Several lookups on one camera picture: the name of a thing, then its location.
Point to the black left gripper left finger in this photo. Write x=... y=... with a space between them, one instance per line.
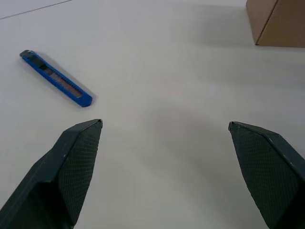
x=62 y=171

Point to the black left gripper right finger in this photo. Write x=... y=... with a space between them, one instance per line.
x=269 y=171

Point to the blue utility knife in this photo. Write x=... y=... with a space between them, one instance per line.
x=56 y=77

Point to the brown cardboard box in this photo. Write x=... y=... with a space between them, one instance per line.
x=278 y=21

